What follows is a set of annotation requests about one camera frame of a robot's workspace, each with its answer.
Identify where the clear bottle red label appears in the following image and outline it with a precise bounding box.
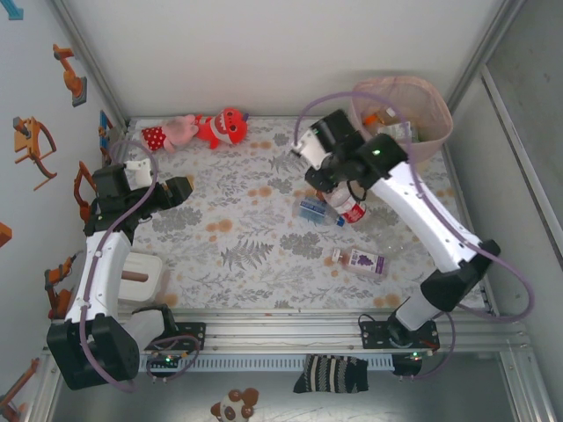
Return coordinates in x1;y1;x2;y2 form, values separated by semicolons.
325;186;369;226

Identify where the clear bottle blue label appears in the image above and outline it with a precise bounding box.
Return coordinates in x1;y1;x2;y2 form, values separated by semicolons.
297;196;347;229

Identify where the purple grape juice carton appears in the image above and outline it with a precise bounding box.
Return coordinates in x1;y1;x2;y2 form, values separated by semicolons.
330;247;391;279

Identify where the pink plush toy dotted dress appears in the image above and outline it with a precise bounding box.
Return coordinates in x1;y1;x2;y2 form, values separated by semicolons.
140;113;198;156

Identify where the red plush monster toy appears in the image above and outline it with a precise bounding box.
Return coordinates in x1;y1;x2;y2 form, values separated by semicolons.
193;107;251;151

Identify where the white plastic box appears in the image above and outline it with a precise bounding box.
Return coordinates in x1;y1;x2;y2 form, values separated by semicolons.
117;251;165;305

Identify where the floral patterned tablecloth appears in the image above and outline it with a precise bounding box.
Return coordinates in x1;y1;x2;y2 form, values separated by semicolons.
99;116;489;311

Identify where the small circuit board green LED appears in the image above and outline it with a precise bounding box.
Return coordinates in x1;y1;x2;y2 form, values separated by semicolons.
149;350;188;369
393;348;436;360

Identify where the white brown plush dog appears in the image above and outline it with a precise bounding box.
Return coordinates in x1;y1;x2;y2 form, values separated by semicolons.
209;387;260;422

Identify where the black beige striped sock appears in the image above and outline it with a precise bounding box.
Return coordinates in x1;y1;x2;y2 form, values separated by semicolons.
293;353;369;395

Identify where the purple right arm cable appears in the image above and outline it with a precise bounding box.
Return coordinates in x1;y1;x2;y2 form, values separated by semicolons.
293;91;536;382

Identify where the blue orange gantry wall sticker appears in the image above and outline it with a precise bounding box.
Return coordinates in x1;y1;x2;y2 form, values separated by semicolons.
98;109;117;168

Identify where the aluminium side rail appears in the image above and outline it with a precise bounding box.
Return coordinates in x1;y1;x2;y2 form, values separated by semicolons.
103;125;133;168

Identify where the orange grey machine wall sticker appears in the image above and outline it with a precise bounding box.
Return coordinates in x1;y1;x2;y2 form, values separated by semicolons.
11;115;59;192

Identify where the aluminium frame post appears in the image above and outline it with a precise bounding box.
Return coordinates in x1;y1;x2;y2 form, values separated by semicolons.
447;0;528;111
46;0;133;133

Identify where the aluminium extrusion rail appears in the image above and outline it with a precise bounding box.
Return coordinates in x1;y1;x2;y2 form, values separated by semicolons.
41;307;529;353

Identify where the white slotted cable duct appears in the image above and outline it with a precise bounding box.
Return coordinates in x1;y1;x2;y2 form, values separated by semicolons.
138;353;395;374

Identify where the pale window frame bar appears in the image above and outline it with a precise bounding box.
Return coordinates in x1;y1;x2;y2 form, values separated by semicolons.
478;63;563;265

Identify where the blue column wall sticker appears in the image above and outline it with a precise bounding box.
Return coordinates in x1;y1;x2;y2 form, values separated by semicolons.
0;0;26;22

